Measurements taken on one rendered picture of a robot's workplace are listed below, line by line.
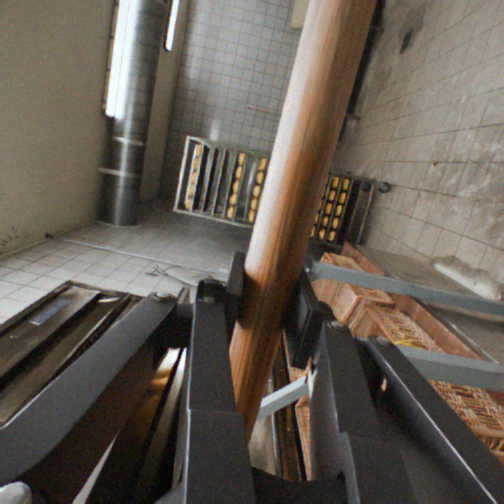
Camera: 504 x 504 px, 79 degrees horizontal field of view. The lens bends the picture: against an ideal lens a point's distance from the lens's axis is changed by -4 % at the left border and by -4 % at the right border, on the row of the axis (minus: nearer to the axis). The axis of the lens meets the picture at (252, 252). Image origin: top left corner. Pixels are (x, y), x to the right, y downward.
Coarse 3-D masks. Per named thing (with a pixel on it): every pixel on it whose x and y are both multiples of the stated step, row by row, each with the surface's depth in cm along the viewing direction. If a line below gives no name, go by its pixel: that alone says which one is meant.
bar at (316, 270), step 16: (320, 272) 102; (336, 272) 102; (352, 272) 102; (384, 288) 104; (400, 288) 104; (416, 288) 104; (432, 288) 105; (448, 304) 105; (464, 304) 105; (480, 304) 105; (496, 304) 105; (416, 352) 58; (432, 352) 59; (416, 368) 56; (432, 368) 56; (448, 368) 56; (464, 368) 56; (480, 368) 57; (496, 368) 58; (304, 384) 58; (464, 384) 57; (480, 384) 57; (496, 384) 57; (272, 400) 60; (288, 400) 59
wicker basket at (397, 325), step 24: (360, 312) 108; (384, 312) 104; (360, 336) 110; (384, 336) 110; (408, 336) 90; (384, 384) 109; (432, 384) 67; (456, 384) 77; (456, 408) 61; (480, 408) 63; (480, 432) 55
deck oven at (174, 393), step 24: (72, 288) 173; (96, 288) 178; (120, 312) 173; (168, 384) 132; (288, 384) 135; (168, 408) 138; (288, 408) 122; (168, 432) 164; (288, 432) 110; (144, 456) 98; (168, 456) 204; (288, 456) 100; (144, 480) 105; (168, 480) 212; (288, 480) 91
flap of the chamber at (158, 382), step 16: (176, 352) 143; (160, 368) 116; (160, 384) 117; (144, 400) 98; (128, 416) 85; (144, 416) 99; (128, 432) 85; (144, 432) 99; (112, 448) 74; (128, 448) 85; (112, 464) 74; (128, 464) 85; (96, 480) 66; (112, 480) 74; (128, 480) 85; (80, 496) 62; (96, 496) 66
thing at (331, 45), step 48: (336, 0) 13; (336, 48) 13; (288, 96) 15; (336, 96) 14; (288, 144) 15; (336, 144) 15; (288, 192) 15; (288, 240) 15; (288, 288) 16; (240, 336) 17; (240, 384) 17
